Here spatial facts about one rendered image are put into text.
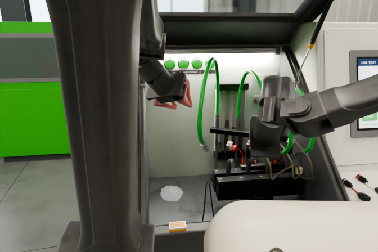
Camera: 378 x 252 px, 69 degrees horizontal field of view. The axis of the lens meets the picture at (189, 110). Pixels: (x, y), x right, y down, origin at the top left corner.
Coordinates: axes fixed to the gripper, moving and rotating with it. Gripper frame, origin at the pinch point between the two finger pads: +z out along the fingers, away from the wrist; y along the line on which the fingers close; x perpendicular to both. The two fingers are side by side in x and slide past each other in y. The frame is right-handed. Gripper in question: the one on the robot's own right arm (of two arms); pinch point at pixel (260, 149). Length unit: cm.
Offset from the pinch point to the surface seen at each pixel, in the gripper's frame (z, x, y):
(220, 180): 32.2, 10.5, -0.5
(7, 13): 165, 310, 237
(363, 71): 23, -43, 44
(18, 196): 183, 203, 9
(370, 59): 21, -46, 49
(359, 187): 34, -39, 2
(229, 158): 29.9, 7.6, 7.4
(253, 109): 46, -3, 38
